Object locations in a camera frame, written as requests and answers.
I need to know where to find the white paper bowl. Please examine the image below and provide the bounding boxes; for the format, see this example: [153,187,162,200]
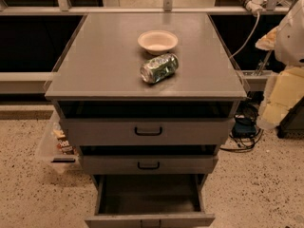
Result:
[138,30,179,55]

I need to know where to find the grey top drawer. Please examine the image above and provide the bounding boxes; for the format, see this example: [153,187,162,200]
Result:
[60,119,235,146]

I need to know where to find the clear plastic storage bin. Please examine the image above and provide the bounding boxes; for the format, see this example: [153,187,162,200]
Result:
[35,111,81,174]

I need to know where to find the white power cable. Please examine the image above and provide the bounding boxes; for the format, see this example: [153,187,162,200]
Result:
[228,10,261,61]

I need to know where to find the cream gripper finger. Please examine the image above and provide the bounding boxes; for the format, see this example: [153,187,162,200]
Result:
[256,27,277,50]
[256,66,304,130]

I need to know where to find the black floor cables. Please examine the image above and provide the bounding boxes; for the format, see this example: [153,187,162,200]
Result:
[219,102,265,153]

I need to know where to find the crushed green soda can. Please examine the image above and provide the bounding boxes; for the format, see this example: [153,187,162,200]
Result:
[140,53,179,84]

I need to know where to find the grey middle drawer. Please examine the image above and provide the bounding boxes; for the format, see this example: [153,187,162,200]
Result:
[80,155,219,175]

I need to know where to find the white power strip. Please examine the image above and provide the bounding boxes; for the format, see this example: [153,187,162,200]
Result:
[238,0,266,15]

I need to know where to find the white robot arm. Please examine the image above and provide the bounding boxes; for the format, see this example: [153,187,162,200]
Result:
[256,0,304,130]

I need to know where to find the grey drawer cabinet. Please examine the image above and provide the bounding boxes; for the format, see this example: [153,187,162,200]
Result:
[46,13,246,175]

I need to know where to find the dark cabinet at right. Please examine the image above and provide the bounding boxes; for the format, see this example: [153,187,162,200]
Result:
[277,97,304,139]

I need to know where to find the snack packet in bin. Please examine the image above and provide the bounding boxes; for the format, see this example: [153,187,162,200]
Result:
[53,130,75,155]

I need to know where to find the metal diagonal strut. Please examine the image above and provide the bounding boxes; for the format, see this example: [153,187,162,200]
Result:
[255,50,272,76]

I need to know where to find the grey open bottom drawer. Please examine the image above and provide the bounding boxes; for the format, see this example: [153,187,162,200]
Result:
[85,175,215,228]

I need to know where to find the blue box on floor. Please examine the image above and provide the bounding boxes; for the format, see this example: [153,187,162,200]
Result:
[232,118,257,139]

